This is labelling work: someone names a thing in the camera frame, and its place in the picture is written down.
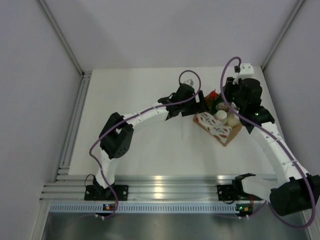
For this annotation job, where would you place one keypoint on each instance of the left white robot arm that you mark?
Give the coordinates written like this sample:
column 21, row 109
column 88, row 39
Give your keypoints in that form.
column 116, row 135

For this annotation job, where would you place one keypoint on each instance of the left aluminium frame post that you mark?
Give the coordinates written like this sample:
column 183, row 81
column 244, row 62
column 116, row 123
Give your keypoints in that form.
column 60, row 35

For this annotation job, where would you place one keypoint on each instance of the oil bottle red cap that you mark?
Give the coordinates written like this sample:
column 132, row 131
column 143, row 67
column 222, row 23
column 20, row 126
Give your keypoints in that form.
column 212, row 98

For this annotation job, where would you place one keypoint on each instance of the right aluminium frame post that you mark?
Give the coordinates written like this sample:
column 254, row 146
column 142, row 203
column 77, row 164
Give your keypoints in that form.
column 288, row 23

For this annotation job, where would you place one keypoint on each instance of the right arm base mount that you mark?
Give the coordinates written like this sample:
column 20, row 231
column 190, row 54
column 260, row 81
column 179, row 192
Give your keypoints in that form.
column 226, row 193

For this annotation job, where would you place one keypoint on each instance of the burlap canvas bag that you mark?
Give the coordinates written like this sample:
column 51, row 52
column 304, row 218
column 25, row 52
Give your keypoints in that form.
column 221, row 132

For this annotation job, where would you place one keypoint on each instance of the aluminium frame post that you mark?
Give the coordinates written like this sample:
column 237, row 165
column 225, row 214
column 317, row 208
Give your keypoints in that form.
column 288, row 23
column 60, row 35

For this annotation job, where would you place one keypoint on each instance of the slotted cable duct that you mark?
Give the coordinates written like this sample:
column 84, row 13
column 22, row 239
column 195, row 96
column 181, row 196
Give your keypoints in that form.
column 180, row 208

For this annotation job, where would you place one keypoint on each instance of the white jar with lid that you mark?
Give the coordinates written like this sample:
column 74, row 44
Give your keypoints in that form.
column 221, row 116

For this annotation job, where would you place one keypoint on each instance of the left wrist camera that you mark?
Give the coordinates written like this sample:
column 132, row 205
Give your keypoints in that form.
column 189, row 82

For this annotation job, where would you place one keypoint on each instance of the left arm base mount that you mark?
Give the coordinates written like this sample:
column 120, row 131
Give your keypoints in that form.
column 95, row 192

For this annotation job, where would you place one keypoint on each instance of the cream squeeze bottle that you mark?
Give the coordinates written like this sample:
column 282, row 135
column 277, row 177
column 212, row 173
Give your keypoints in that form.
column 233, row 120

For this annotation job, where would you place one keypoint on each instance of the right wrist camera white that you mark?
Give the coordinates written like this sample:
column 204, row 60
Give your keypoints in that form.
column 244, row 71

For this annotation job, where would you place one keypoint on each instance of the dark sauce bottle red cap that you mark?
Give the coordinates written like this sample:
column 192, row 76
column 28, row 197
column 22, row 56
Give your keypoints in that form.
column 218, row 104

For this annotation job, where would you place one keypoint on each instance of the aluminium rail frame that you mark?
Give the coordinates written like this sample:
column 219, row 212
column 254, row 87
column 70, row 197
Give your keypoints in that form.
column 173, row 160

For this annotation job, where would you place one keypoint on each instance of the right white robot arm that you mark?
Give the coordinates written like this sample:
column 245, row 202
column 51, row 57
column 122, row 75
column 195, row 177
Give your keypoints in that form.
column 296, row 189

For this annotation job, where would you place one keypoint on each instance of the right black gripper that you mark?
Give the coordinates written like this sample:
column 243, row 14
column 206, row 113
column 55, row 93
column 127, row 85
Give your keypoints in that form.
column 229, row 86

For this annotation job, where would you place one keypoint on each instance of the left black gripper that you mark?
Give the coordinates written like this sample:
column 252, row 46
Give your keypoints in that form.
column 200, row 107

